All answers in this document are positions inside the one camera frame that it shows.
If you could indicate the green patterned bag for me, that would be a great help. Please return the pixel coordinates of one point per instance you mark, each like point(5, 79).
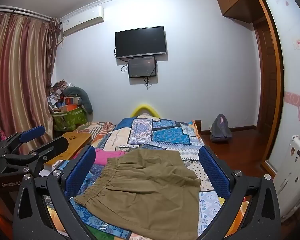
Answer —
point(70, 120)

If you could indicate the pink pants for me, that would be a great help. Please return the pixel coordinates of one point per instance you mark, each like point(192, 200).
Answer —
point(107, 156)

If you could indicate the patchwork printed bedspread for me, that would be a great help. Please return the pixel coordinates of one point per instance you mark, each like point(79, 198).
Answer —
point(165, 135)

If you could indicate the pile of paper clutter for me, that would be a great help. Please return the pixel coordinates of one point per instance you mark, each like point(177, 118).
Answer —
point(56, 92)

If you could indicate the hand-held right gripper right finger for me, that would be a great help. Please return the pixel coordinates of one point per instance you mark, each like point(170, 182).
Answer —
point(215, 173)

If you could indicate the grey plush toy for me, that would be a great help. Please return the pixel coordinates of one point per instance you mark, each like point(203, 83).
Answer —
point(83, 97)

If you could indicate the black wall television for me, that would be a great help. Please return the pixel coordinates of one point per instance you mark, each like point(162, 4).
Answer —
point(141, 42)

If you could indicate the brown wooden door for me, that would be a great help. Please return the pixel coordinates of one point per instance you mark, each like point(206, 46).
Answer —
point(265, 75)

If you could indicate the wooden bed frame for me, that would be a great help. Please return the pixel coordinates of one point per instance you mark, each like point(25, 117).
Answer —
point(199, 127)

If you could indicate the orange box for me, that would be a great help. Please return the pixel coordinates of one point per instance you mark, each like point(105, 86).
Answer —
point(70, 108)

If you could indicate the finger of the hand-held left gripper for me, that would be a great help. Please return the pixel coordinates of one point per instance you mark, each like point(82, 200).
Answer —
point(32, 133)
point(52, 148)

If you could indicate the orange striped cloth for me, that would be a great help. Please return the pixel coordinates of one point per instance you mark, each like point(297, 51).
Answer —
point(100, 127)

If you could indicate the small black monitor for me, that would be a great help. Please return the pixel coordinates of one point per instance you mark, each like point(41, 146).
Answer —
point(142, 67)

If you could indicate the curtain rod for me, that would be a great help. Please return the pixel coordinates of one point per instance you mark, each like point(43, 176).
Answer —
point(22, 12)

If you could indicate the khaki pants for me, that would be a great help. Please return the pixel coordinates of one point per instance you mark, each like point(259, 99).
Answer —
point(145, 192)

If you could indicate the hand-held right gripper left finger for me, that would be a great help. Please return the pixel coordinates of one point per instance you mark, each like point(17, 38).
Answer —
point(83, 170)

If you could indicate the yellow curved pad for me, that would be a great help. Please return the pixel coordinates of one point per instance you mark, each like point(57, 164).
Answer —
point(143, 106)

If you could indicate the white cloth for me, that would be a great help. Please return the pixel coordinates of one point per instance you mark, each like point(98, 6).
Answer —
point(56, 165)

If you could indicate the white air conditioner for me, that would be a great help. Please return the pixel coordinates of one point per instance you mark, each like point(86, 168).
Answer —
point(82, 21)

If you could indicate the grey backpack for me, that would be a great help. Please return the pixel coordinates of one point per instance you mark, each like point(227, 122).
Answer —
point(220, 130)

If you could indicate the striped curtain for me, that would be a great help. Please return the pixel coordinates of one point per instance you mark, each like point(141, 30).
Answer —
point(20, 75)

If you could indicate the wooden headboard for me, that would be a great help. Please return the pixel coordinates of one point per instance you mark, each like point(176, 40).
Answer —
point(75, 138)

